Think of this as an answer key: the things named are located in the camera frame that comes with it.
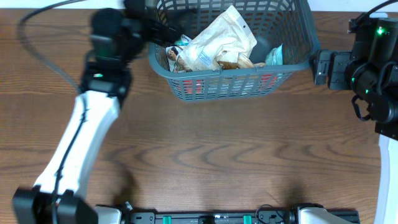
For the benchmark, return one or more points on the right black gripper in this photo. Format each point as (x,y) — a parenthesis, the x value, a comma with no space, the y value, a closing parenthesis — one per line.
(339,60)

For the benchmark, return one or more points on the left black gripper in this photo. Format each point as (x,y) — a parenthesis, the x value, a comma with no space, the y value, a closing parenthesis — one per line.
(166,30)

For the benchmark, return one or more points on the teal wet wipes packet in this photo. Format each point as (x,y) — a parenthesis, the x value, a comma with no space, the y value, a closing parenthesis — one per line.
(275,56)

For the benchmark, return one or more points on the colourful Kleenex tissue multipack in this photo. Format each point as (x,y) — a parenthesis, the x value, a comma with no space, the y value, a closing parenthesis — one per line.
(183,40)

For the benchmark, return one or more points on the beige paper pouch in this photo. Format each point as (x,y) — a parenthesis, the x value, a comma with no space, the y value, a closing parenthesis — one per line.
(176,63)
(223,40)
(242,62)

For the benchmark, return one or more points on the orange spaghetti pasta packet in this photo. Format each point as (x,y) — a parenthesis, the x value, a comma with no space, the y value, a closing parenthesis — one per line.
(232,86)

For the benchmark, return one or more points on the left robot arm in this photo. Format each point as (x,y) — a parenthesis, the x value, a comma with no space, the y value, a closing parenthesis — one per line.
(117,37)

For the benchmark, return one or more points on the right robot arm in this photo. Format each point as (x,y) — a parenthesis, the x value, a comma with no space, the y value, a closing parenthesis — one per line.
(370,71)

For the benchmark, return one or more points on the dark grey plastic basket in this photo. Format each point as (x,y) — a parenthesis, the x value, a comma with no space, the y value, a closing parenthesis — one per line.
(275,23)

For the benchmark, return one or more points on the black mounting rail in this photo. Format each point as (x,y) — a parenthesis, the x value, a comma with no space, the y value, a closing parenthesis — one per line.
(301,213)

